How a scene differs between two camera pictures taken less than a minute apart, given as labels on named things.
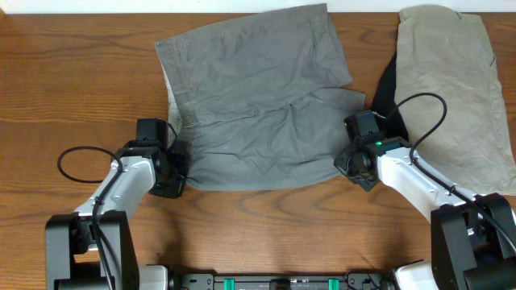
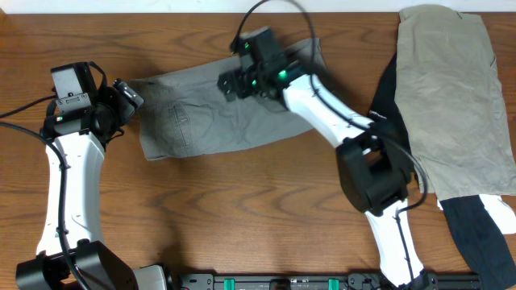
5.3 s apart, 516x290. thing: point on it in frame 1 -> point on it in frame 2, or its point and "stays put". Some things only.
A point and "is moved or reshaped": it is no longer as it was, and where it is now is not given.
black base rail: (352, 281) stays put
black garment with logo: (384, 107) stays put
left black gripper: (176, 190) -> (126, 109)
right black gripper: (342, 163) -> (237, 76)
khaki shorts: (447, 51) stays put
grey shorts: (255, 101) is moved or reshaped
